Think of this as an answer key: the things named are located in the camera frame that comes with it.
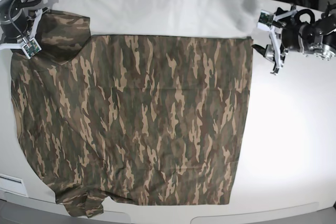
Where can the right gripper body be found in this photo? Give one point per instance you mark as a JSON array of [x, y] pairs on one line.
[[16, 31]]

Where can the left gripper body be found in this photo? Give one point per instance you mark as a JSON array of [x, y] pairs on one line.
[[291, 37]]

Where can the camouflage T-shirt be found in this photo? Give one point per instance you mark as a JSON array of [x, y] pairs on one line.
[[144, 120]]

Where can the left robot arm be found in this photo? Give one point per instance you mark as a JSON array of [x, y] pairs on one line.
[[318, 34]]

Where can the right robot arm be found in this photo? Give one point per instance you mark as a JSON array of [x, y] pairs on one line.
[[12, 7]]

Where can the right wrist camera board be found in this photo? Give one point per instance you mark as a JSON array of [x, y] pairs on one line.
[[31, 48]]

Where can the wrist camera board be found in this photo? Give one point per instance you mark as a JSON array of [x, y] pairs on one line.
[[31, 48], [265, 20]]

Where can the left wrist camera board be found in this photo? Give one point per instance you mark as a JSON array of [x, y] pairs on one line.
[[265, 20]]

